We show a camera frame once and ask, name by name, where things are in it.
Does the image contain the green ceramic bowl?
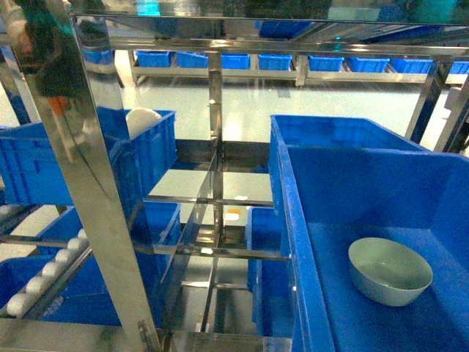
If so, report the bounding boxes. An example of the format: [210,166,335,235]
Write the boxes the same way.
[348,237,434,307]

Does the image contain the blue bin lower shelf right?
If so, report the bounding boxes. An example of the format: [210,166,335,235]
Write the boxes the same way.
[245,207,284,296]

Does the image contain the blue bin shelf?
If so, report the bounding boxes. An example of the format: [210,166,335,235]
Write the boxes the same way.
[245,207,284,296]
[36,199,182,257]

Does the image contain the blue bin lower shelf left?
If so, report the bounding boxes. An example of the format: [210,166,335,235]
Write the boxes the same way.
[36,199,182,257]

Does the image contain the stainless steel roller shelf rack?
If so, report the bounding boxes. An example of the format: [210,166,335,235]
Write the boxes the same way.
[0,0,469,352]

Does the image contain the background steel shelf rack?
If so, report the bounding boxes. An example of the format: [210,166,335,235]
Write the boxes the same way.
[82,49,469,87]

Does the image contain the rear blue bin on right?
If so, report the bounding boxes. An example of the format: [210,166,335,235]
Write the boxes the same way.
[268,114,427,213]

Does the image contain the large blue bin on right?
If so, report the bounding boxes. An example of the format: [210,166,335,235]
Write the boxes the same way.
[275,146,468,351]

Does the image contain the large blue bin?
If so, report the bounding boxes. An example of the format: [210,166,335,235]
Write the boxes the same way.
[0,109,180,221]
[275,146,468,351]

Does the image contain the white plates in bin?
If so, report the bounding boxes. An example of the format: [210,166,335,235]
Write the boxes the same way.
[125,108,162,139]

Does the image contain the large blue bin on left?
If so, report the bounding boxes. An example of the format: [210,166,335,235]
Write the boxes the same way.
[0,109,180,221]

